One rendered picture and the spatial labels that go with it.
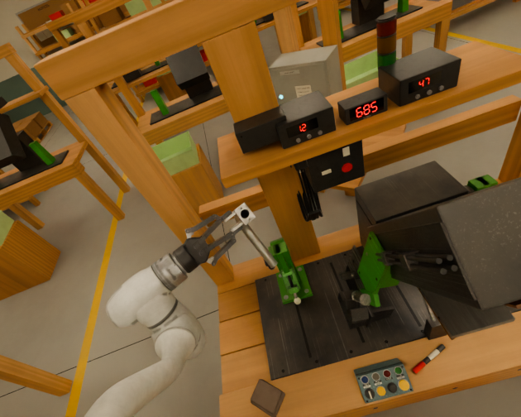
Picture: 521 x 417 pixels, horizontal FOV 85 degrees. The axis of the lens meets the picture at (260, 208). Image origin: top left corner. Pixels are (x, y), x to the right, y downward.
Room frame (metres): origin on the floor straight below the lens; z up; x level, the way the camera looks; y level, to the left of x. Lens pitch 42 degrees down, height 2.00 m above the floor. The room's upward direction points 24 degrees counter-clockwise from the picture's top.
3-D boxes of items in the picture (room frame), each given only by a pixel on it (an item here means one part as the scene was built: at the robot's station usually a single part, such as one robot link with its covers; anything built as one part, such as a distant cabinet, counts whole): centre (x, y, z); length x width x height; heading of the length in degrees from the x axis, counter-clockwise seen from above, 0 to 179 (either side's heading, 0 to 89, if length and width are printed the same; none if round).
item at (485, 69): (0.75, -0.39, 1.52); 0.90 x 0.25 x 0.04; 82
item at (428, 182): (0.62, -0.48, 1.07); 0.30 x 0.18 x 0.34; 82
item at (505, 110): (0.86, -0.41, 1.23); 1.30 x 0.05 x 0.09; 82
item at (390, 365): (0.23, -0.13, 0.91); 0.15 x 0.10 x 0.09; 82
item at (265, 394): (0.31, 0.24, 0.91); 0.10 x 0.08 x 0.03; 43
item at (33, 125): (8.52, 4.82, 0.22); 1.20 x 0.81 x 0.44; 0
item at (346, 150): (0.72, -0.27, 1.42); 0.17 x 0.12 x 0.15; 82
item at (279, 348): (0.50, -0.36, 0.89); 1.10 x 0.42 x 0.02; 82
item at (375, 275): (0.44, -0.27, 1.17); 0.13 x 0.12 x 0.20; 82
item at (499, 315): (0.39, -0.42, 1.11); 0.39 x 0.16 x 0.03; 172
